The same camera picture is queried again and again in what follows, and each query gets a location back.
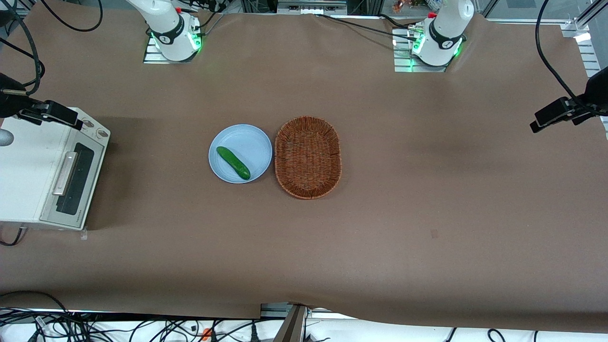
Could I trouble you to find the green cucumber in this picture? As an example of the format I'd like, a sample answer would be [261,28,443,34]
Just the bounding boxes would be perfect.
[216,146,251,181]

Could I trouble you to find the short black base cable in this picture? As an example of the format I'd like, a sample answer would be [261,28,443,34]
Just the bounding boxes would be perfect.
[378,13,416,31]

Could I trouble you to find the long black base cable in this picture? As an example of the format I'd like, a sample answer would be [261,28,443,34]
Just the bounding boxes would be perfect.
[313,13,421,41]

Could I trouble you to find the oven door with dark window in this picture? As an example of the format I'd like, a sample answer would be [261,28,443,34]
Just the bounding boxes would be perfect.
[39,138,106,232]

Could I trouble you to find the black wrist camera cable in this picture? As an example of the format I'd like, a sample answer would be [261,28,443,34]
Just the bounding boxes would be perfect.
[535,0,584,103]
[0,0,46,91]

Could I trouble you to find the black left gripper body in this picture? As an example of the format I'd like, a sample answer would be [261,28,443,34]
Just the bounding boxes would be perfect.
[587,66,608,114]

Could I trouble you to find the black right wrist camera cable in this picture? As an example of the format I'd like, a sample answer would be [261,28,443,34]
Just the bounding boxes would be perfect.
[0,0,46,91]

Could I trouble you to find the brown table cover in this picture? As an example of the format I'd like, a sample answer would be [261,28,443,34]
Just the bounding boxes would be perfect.
[0,12,608,333]

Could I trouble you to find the grey metal post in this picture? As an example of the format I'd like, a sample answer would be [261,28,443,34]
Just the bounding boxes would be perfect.
[273,304,309,342]

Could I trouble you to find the black oven power cord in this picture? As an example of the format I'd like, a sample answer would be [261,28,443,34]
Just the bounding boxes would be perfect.
[0,227,28,247]

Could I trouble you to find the black hanging loop cable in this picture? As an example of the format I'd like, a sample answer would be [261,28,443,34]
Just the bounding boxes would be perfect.
[40,0,104,33]

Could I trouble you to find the slotted aluminium plate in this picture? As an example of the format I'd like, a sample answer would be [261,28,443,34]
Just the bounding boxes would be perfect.
[576,40,608,79]

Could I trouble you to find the silver oven door handle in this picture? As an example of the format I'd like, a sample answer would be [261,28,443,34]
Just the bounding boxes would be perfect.
[51,151,79,197]

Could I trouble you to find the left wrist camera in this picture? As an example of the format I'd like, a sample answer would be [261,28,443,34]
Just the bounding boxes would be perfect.
[535,97,572,125]

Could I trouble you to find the light blue plate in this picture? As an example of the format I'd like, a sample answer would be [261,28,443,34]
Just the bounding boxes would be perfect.
[208,124,273,184]

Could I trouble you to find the white toaster oven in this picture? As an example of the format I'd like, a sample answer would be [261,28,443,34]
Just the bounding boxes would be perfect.
[0,107,111,232]

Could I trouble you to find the brown wicker basket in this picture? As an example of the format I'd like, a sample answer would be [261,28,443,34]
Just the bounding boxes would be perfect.
[274,116,342,200]

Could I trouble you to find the grey metal box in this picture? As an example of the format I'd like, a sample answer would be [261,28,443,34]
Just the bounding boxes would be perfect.
[277,0,347,15]

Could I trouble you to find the aluminium frame bracket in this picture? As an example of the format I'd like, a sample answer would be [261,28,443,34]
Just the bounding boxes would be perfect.
[560,19,592,43]

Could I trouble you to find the black left wrist camera cable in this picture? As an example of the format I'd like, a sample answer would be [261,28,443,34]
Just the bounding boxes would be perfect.
[535,0,584,103]

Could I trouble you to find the tangled black floor cables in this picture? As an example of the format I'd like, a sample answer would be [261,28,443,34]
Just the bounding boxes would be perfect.
[0,291,262,342]

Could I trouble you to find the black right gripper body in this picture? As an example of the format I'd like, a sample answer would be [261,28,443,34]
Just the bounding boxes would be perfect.
[0,74,27,118]

